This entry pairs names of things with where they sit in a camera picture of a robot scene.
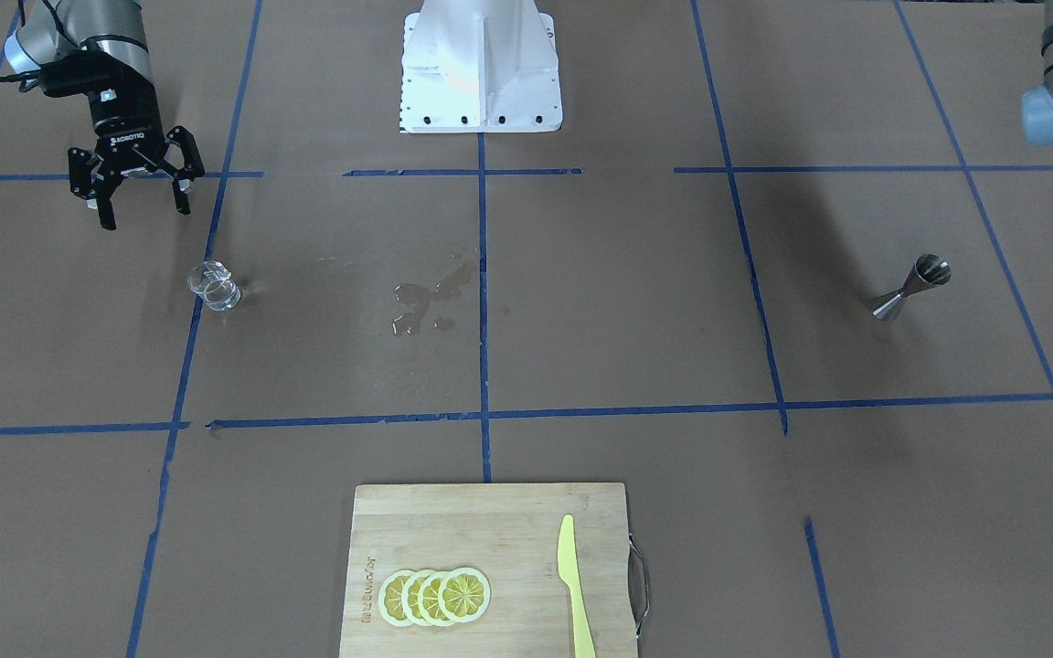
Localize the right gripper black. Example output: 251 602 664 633
67 64 206 230

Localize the clear glass measuring cup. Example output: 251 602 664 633
186 260 242 313

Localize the steel double jigger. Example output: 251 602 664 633
872 254 952 322

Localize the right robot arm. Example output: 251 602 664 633
4 1 206 230

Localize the brown paper table cover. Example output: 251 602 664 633
0 1 1053 657

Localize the bamboo cutting board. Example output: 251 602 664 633
338 483 639 657

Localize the yellow plastic knife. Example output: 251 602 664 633
557 514 597 657

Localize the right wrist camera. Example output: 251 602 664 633
37 49 117 99

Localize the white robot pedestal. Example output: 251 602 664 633
399 1 564 134

